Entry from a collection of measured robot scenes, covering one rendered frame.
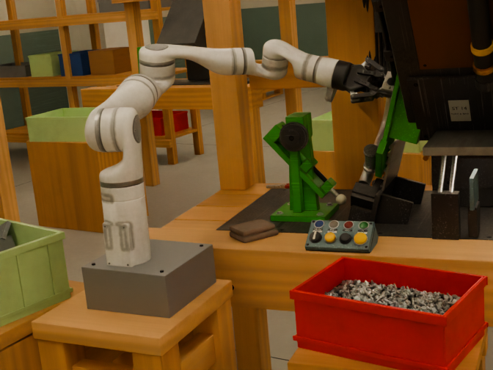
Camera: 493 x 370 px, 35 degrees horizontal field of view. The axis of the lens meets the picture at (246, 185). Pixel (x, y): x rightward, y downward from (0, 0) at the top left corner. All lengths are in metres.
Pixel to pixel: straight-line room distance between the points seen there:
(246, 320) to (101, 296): 1.00
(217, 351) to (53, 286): 0.44
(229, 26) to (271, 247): 0.82
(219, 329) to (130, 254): 0.28
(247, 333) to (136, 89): 1.14
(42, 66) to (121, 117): 6.69
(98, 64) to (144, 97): 6.02
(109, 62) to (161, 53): 5.72
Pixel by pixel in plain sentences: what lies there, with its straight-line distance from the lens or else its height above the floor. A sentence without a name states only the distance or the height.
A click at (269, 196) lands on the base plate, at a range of 2.30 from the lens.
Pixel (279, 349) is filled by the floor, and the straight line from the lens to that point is 3.41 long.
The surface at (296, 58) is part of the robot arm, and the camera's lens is 2.05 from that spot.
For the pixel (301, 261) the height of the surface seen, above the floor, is 0.88.
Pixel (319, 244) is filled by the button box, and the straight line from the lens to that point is 1.78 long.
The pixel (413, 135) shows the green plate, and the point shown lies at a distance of 1.91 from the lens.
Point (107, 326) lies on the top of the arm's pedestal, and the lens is 1.64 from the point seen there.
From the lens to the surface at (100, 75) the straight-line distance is 7.74.
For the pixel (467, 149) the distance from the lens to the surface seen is 1.71.
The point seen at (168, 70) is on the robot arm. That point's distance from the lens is 2.01.
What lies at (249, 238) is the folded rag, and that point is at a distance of 1.88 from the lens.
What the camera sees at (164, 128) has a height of 0.35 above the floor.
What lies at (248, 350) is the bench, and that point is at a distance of 2.68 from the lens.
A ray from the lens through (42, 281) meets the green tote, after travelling 1.94.
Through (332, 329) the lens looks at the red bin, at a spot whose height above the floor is 0.85.
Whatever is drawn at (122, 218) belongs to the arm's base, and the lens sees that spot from 1.65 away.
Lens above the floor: 1.48
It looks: 14 degrees down
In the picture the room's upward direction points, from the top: 5 degrees counter-clockwise
